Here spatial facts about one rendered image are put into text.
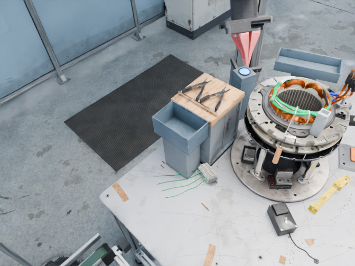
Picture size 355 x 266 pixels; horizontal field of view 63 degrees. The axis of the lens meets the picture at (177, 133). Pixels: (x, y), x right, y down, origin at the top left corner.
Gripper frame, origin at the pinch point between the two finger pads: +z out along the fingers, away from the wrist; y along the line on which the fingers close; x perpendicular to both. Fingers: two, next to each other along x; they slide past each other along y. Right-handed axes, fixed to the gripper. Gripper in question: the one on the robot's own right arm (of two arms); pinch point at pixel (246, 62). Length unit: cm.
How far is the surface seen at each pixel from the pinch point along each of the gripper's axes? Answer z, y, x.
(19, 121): 45, -141, 192
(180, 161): 38, -15, 36
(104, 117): 50, -66, 181
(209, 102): 16.2, -2.2, 35.2
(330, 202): 57, 37, 23
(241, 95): 15.4, 9.7, 36.5
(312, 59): 8, 46, 53
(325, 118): 19.2, 24.9, 8.7
